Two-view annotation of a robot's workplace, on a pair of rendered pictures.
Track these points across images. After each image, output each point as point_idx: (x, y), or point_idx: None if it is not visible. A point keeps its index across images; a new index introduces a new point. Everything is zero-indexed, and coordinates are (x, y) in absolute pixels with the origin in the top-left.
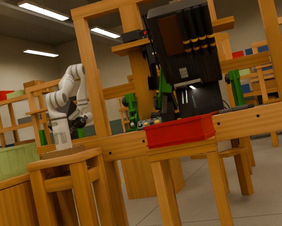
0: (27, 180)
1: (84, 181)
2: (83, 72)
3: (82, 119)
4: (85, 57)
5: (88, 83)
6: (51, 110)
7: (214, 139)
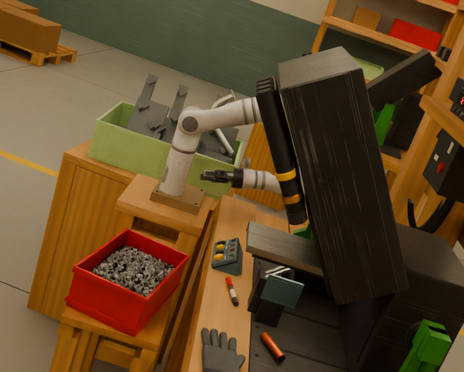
0: None
1: (109, 235)
2: None
3: (205, 172)
4: (437, 90)
5: (413, 142)
6: (178, 131)
7: (66, 319)
